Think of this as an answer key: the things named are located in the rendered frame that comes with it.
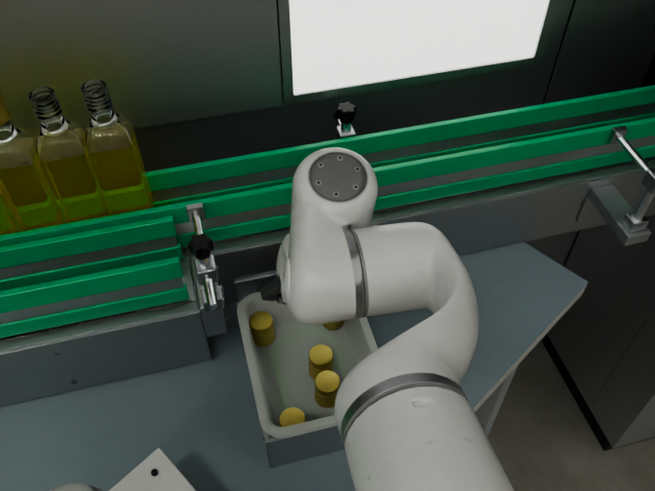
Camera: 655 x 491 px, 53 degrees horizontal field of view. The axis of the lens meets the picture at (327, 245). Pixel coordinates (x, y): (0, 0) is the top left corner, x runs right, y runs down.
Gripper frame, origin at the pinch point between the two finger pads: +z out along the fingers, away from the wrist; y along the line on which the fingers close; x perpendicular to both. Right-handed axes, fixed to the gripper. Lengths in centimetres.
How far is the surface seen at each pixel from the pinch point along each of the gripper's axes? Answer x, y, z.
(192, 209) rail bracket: -16.6, 13.8, 1.6
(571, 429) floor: 12, -69, 94
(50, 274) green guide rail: -13.4, 33.9, 6.9
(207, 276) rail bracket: -5.6, 13.1, -0.8
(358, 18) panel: -38.0, -13.3, -7.2
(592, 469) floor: 23, -69, 91
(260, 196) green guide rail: -17.7, 4.5, 2.7
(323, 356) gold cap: 3.6, -0.2, 11.9
